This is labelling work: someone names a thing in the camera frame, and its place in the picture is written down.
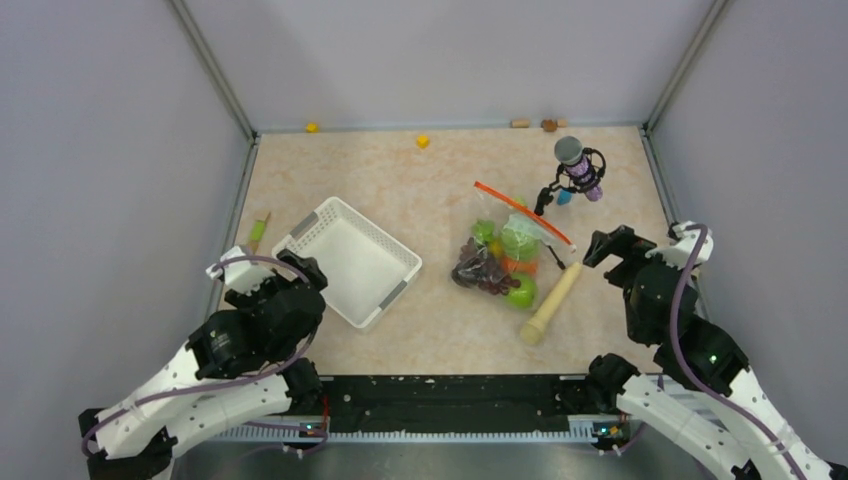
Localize orange tangerine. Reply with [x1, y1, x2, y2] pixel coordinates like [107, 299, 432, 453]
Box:
[500, 256, 539, 277]

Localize red grape bunch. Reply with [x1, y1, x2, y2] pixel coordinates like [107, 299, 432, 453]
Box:
[455, 237, 487, 271]
[474, 263, 521, 296]

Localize pale green cabbage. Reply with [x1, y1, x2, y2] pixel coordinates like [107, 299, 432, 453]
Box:
[500, 213, 541, 260]

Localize microphone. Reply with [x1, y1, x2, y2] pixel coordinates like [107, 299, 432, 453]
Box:
[533, 135, 607, 271]

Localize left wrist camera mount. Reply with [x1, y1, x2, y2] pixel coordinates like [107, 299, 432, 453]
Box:
[205, 245, 274, 295]

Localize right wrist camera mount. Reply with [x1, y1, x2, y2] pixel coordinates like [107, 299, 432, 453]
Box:
[645, 221, 715, 269]

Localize green apple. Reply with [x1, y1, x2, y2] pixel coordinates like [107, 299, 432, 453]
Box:
[505, 272, 538, 310]

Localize blue toy block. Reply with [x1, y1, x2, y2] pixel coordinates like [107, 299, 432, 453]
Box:
[556, 190, 573, 206]

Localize yellow fruit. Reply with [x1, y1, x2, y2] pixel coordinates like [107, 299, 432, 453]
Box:
[487, 238, 504, 260]

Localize green and wood stick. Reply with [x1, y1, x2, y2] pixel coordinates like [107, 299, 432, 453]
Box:
[246, 210, 272, 253]

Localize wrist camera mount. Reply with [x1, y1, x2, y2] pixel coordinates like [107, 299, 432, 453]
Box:
[205, 245, 274, 295]
[645, 221, 715, 269]

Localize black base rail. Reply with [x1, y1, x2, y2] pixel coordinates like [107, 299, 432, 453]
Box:
[258, 374, 611, 439]

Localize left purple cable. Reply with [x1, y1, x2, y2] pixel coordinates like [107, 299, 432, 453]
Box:
[80, 254, 329, 458]

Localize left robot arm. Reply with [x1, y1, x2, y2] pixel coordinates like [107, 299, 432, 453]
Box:
[78, 246, 328, 479]

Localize green pepper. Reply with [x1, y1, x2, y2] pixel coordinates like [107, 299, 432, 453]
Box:
[471, 219, 496, 246]

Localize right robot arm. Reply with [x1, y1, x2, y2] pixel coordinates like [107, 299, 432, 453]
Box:
[582, 221, 847, 479]

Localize white plastic basket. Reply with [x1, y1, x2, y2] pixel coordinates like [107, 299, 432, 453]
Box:
[272, 196, 423, 333]

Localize clear zip bag orange zipper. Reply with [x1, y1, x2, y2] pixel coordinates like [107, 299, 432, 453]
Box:
[450, 181, 577, 310]

